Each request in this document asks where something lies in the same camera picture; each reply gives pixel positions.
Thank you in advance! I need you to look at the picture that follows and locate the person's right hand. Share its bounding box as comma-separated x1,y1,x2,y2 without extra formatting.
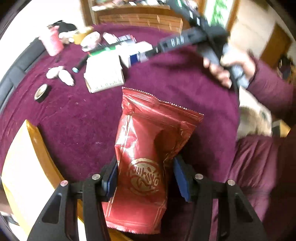
203,50,256,89

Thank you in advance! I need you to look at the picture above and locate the maroon bed blanket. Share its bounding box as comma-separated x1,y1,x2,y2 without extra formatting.
1,44,295,240

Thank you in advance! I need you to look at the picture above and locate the yellow tape roll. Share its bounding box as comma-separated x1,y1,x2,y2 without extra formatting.
73,26,94,45

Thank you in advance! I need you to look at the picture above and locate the yellow storage tray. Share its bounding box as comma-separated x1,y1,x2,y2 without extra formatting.
1,120,126,240

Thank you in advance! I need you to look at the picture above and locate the pink plush toy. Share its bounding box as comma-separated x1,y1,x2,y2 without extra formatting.
58,69,75,86
46,66,64,79

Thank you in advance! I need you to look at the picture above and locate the black marker blue cap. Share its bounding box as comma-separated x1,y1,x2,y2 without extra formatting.
72,54,89,73

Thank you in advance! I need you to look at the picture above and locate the red snack bag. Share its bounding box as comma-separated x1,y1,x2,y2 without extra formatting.
103,88,204,235

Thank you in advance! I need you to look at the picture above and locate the black bag on sofa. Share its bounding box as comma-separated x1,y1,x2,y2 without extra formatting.
48,20,77,33

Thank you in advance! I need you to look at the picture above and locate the maroon sleeve right forearm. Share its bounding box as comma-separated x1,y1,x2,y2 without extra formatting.
247,57,295,128

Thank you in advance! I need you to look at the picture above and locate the clear box of clips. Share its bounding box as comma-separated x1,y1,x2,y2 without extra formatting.
80,31,101,52

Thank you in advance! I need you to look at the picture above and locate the blue white box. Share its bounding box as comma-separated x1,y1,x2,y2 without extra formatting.
116,41,152,68

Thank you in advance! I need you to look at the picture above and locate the black leather sofa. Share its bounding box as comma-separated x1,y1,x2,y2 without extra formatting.
0,38,47,113

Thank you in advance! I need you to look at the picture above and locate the black tape roll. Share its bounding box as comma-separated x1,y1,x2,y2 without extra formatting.
34,83,52,103

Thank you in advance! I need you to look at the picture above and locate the wooden brick-pattern cabinet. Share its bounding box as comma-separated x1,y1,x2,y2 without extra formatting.
80,1,201,33

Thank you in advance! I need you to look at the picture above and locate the white notebook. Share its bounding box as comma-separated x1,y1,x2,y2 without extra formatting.
84,54,125,93

